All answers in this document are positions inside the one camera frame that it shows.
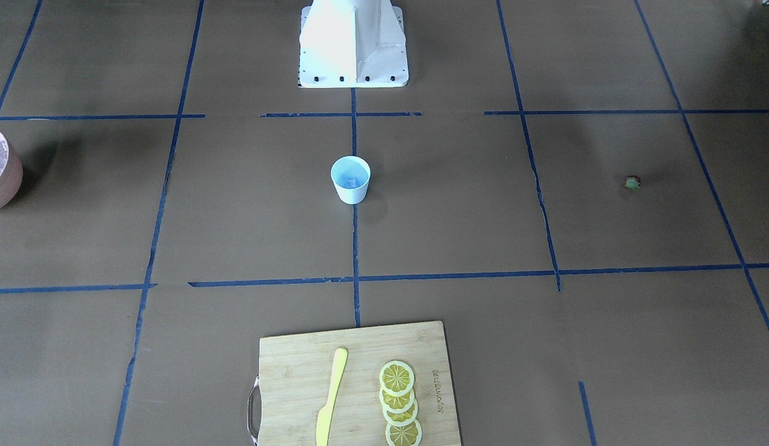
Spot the red strawberry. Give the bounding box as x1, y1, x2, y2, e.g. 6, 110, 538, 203
624, 175, 641, 190

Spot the clear ice cube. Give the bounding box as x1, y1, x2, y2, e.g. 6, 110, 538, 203
339, 175, 365, 190

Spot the light blue cup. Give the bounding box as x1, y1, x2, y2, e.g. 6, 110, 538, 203
330, 156, 372, 205

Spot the lemon slice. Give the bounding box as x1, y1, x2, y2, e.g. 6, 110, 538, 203
382, 401, 419, 427
379, 361, 415, 397
379, 388, 415, 413
385, 420, 422, 446

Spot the wooden cutting board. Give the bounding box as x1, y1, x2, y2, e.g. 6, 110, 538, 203
248, 321, 462, 445

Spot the yellow plastic knife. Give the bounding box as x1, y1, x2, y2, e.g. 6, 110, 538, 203
315, 348, 348, 445

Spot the pink bowl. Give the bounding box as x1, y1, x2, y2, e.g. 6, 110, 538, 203
0, 132, 24, 209

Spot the white camera pole base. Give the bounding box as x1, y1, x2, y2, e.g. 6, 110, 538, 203
297, 1, 410, 89

